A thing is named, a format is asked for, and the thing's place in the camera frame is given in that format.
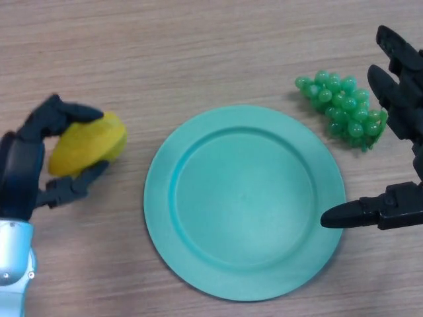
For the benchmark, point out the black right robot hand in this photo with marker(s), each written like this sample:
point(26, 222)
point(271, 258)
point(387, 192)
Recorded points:
point(408, 109)

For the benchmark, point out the yellow starfruit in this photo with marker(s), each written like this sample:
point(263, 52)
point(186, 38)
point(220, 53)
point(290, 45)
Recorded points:
point(89, 145)

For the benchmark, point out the green round plate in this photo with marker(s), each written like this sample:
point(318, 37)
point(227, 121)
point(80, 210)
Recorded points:
point(244, 204)

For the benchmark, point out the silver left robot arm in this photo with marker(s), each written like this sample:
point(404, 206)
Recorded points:
point(15, 247)

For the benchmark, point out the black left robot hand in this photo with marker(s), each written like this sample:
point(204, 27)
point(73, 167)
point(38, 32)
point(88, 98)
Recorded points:
point(20, 175)

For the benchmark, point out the green grape bunch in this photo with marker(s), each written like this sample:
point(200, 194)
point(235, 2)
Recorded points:
point(342, 105)

